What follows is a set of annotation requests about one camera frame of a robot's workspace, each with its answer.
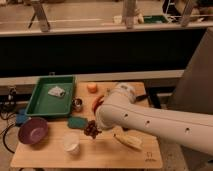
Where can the dark red grape bunch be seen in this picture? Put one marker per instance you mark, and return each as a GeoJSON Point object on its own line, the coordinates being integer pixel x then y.
{"type": "Point", "coordinates": [91, 129]}

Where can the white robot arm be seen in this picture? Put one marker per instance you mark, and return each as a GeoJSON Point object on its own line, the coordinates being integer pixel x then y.
{"type": "Point", "coordinates": [193, 130]}

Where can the small metal cup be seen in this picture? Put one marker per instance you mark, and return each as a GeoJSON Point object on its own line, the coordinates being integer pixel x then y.
{"type": "Point", "coordinates": [77, 104]}

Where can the white paper cup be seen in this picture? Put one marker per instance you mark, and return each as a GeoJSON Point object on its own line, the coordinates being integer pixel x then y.
{"type": "Point", "coordinates": [71, 143]}

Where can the orange fruit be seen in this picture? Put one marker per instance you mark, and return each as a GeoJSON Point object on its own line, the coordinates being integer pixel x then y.
{"type": "Point", "coordinates": [92, 87]}

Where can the orange bowl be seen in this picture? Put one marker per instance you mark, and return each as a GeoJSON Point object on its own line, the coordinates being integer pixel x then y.
{"type": "Point", "coordinates": [98, 101]}

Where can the green sponge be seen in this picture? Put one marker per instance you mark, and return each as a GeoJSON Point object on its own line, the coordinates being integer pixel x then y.
{"type": "Point", "coordinates": [77, 122]}

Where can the crumpled white cloth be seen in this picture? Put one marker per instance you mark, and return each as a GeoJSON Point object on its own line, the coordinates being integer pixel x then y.
{"type": "Point", "coordinates": [56, 92]}

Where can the green plastic tray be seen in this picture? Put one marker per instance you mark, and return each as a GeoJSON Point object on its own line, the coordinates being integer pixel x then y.
{"type": "Point", "coordinates": [42, 104]}

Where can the yellow banana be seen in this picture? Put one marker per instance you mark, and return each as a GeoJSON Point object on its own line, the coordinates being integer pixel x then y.
{"type": "Point", "coordinates": [130, 141]}

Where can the green bin in background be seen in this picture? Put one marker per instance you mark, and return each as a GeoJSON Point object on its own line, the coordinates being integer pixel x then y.
{"type": "Point", "coordinates": [155, 19]}

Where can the purple plastic bowl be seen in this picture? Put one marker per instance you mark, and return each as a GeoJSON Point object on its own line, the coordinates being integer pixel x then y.
{"type": "Point", "coordinates": [33, 131]}

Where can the blue box beside table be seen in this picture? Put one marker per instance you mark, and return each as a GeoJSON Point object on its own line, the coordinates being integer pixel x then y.
{"type": "Point", "coordinates": [20, 117]}

